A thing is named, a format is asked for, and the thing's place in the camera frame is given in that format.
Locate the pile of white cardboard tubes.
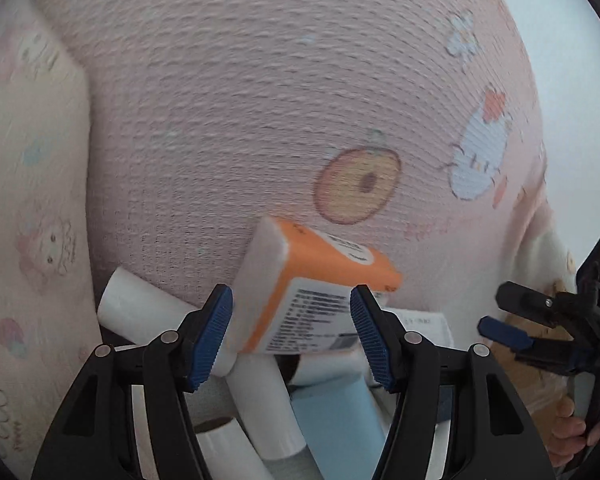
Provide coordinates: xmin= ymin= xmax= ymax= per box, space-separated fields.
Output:
xmin=97 ymin=266 xmax=381 ymax=480

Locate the white tissue pack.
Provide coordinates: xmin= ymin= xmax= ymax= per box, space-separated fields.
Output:
xmin=377 ymin=307 xmax=455 ymax=356

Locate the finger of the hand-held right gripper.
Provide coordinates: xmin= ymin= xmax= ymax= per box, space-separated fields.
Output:
xmin=495 ymin=280 xmax=583 ymax=328
xmin=477 ymin=316 xmax=581 ymax=376

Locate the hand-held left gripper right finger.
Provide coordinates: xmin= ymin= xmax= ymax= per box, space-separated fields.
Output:
xmin=349 ymin=284 xmax=556 ymax=480

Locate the orange tissue pack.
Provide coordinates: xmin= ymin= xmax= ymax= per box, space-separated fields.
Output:
xmin=228 ymin=216 xmax=403 ymax=356

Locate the brown cardboard box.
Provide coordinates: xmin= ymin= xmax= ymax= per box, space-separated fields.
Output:
xmin=485 ymin=310 xmax=568 ymax=413

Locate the pink printed blanket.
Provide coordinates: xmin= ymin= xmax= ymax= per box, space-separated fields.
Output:
xmin=25 ymin=0 xmax=578 ymax=341

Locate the light blue pack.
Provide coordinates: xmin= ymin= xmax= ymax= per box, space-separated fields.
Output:
xmin=290 ymin=375 xmax=388 ymax=480

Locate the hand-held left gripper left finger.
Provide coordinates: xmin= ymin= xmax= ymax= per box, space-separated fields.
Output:
xmin=30 ymin=283 xmax=234 ymax=480

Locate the cream printed pillow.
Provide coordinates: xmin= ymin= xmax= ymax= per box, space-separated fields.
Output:
xmin=0 ymin=0 xmax=98 ymax=476

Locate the person's right hand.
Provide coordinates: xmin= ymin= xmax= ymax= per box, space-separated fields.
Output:
xmin=550 ymin=397 xmax=598 ymax=468

